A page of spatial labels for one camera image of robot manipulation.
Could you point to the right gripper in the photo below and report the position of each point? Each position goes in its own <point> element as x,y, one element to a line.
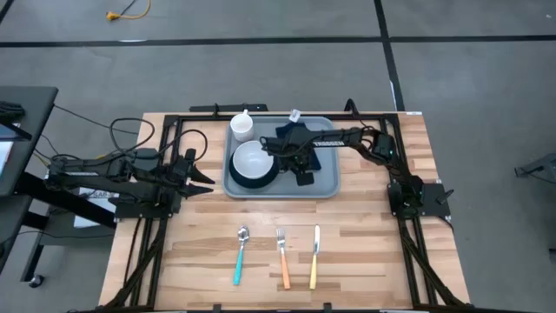
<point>295,152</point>

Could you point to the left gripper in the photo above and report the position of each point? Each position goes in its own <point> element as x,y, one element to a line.
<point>182,174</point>

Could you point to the navy cloth napkin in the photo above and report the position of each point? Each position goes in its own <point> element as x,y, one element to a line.
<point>292,129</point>

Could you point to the dark round plate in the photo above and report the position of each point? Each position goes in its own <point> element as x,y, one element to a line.
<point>252,183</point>

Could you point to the white ribbed ceramic bowl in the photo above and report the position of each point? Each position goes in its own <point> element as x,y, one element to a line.
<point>253,160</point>

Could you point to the white ceramic mug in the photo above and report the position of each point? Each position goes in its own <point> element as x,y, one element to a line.
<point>241,126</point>

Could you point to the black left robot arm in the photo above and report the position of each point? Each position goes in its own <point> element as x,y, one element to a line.
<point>87,171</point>

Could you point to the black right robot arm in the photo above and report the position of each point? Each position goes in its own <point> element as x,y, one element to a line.
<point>339,143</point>

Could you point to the grey plastic tray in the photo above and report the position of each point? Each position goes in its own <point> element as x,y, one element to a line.
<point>260,193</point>

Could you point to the white box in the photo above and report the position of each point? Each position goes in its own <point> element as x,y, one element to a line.
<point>87,219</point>

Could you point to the black desk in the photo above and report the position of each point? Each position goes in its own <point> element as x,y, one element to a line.
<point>39,113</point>

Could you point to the black caster wheel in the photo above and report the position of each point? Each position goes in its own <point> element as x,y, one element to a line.
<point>36,281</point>

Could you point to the black item on desk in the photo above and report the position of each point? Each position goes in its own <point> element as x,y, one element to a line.
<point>11,111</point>

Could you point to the black stand leg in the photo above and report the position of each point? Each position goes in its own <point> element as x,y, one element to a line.
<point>538,165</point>

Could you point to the black aluminium table frame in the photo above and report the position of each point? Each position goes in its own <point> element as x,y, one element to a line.
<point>200,117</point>

